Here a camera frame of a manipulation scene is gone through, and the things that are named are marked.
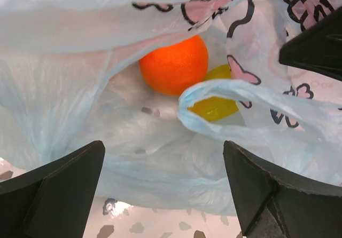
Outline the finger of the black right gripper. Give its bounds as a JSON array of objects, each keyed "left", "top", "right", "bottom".
[{"left": 278, "top": 7, "right": 342, "bottom": 81}]

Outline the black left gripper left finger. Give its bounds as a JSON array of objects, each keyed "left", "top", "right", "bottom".
[{"left": 1, "top": 141, "right": 105, "bottom": 238}]

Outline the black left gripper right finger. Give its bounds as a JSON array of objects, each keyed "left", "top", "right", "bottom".
[{"left": 223, "top": 141, "right": 341, "bottom": 237}]

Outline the yellow lemon fruit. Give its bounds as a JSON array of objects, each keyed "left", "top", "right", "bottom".
[{"left": 188, "top": 64, "right": 238, "bottom": 122}]

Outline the light blue plastic bag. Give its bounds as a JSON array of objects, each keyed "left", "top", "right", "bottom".
[{"left": 1, "top": 0, "right": 341, "bottom": 216}]

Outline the orange fruit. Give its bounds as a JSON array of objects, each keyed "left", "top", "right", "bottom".
[{"left": 139, "top": 35, "right": 209, "bottom": 96}]

